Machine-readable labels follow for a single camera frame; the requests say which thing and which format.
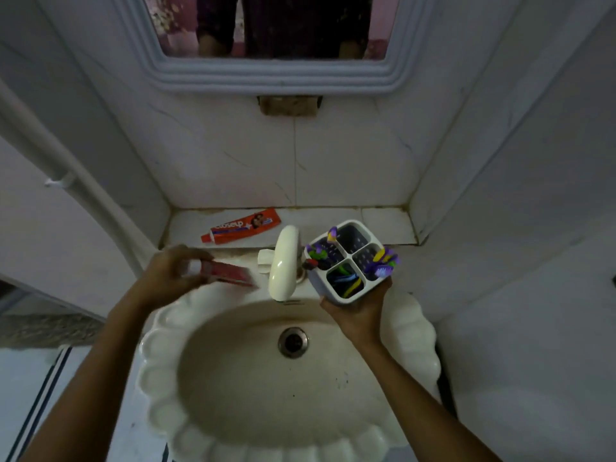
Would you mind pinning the purple yellow toothbrush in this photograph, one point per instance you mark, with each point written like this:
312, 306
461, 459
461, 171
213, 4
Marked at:
383, 264

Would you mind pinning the white plastic faucet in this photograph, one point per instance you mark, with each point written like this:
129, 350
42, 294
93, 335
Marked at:
284, 264

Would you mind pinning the purple green toothbrush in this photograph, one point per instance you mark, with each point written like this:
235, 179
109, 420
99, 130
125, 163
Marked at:
317, 255

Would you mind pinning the white-framed wall mirror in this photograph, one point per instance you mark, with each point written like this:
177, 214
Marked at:
288, 76

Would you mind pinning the white faucet knob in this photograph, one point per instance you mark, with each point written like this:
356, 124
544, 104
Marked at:
264, 262

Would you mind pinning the small red toothpaste tube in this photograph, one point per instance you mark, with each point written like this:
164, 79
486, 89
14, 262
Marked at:
226, 274

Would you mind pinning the person's left fingers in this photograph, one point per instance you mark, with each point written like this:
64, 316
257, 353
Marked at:
192, 254

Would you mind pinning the person's right thumb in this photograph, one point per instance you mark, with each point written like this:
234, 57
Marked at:
385, 289

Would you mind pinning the person's right hand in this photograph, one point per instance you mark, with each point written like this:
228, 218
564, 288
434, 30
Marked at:
358, 319

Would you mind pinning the white wall pipe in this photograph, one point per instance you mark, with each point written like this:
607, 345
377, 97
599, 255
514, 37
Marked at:
82, 187

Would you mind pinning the white scalloped sink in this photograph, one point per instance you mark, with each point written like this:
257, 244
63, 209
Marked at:
240, 384

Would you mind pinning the person's left forearm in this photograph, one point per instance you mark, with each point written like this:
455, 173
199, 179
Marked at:
91, 380

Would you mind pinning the person's right forearm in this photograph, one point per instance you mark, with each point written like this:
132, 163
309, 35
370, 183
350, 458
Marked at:
418, 404

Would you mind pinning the person's left hand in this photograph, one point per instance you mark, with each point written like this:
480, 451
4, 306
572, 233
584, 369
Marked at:
163, 281

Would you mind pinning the white four-slot toothbrush holder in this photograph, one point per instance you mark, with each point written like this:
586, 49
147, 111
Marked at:
317, 286

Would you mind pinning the metal sink drain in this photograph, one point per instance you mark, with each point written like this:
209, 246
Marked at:
293, 342

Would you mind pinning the brown mirror bracket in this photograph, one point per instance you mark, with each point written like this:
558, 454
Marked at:
288, 105

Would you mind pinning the large red toothpaste tube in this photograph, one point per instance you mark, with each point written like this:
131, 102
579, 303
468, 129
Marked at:
243, 226

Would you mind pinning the blue yellow toothbrush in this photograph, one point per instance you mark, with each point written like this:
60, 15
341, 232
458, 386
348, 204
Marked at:
349, 282

